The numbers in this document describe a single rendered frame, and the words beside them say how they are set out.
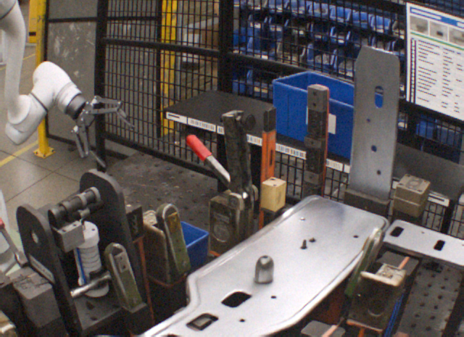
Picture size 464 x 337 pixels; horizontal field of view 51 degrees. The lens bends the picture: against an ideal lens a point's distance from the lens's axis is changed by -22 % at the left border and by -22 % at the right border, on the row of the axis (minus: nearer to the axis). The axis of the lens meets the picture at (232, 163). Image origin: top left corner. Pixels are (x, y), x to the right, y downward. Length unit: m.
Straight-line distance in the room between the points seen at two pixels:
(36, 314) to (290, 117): 0.90
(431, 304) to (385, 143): 0.49
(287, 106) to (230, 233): 0.43
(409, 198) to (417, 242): 0.13
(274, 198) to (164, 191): 0.82
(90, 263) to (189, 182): 1.09
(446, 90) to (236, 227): 0.66
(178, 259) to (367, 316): 0.36
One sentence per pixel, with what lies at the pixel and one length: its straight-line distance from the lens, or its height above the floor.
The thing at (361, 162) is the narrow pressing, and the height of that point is 1.07.
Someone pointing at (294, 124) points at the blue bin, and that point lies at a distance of 1.46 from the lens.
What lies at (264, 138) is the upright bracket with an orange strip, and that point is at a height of 1.14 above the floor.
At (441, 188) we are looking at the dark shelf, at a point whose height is 1.03.
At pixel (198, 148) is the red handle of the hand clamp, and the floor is 1.13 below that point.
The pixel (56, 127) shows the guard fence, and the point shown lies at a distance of 3.96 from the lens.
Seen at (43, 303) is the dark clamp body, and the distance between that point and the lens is 0.86.
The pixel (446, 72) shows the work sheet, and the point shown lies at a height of 1.27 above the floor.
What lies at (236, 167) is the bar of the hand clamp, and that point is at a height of 1.12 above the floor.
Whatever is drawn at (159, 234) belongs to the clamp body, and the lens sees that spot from 1.00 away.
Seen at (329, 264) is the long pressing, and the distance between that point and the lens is 1.05.
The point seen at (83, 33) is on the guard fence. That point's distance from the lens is 3.56.
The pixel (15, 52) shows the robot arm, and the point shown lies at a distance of 1.54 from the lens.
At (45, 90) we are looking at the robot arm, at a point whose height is 1.11.
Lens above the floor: 1.58
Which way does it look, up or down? 24 degrees down
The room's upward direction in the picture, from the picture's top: 1 degrees clockwise
